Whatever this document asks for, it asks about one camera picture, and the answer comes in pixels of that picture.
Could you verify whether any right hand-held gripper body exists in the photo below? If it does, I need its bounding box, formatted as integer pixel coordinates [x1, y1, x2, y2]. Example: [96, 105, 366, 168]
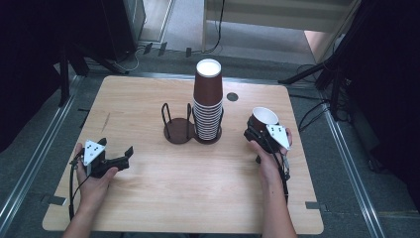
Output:
[243, 119, 292, 155]

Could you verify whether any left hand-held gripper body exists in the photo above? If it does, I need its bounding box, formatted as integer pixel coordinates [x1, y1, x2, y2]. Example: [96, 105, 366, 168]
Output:
[81, 139, 131, 179]

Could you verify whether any single brown paper cup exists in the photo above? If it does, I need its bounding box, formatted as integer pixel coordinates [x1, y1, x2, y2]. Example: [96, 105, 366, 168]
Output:
[251, 106, 280, 134]

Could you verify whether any stack of brown paper cups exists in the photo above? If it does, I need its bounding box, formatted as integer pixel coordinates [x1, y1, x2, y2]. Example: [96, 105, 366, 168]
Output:
[192, 58, 225, 142]

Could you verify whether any black wire cup holder rack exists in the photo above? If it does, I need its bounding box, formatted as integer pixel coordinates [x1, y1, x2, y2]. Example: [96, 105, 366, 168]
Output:
[160, 101, 225, 146]

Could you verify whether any person's left hand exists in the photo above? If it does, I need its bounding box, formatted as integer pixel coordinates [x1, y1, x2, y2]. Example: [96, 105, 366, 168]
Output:
[72, 142, 120, 214]

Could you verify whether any person's right hand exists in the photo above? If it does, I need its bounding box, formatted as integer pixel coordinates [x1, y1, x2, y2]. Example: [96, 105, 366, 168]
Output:
[248, 127, 294, 190]

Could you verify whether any black metal stand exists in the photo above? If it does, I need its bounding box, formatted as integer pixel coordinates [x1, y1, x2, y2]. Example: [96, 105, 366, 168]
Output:
[276, 43, 356, 123]
[57, 39, 131, 108]

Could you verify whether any dark cabinet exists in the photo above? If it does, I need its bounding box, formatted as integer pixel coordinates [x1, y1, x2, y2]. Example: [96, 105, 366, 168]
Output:
[98, 0, 148, 62]

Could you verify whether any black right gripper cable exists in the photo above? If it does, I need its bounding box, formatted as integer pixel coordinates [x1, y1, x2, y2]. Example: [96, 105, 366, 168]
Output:
[268, 138, 293, 204]

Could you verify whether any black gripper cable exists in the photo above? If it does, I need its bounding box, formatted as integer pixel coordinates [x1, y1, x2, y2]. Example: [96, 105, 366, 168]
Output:
[268, 138, 293, 204]
[67, 154, 92, 222]

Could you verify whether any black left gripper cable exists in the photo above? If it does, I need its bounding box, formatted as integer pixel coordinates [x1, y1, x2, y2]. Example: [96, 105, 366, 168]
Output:
[67, 154, 92, 222]

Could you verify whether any black floor cable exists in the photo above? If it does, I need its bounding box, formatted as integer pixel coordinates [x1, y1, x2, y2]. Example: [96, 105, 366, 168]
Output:
[297, 98, 331, 134]

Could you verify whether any grey table edge bracket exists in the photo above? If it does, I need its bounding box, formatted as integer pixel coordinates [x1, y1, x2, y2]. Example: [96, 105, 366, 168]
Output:
[40, 194, 68, 207]
[304, 200, 330, 213]

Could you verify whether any aluminium floor rail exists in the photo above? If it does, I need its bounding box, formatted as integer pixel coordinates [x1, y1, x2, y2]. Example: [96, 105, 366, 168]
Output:
[320, 101, 386, 238]
[0, 74, 82, 230]

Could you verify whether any white floor cable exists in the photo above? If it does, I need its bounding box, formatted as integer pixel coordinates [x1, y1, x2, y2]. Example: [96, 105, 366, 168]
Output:
[112, 45, 148, 73]

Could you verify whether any black hanging cable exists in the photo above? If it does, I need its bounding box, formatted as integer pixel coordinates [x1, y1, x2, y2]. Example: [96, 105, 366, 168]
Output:
[197, 0, 227, 55]

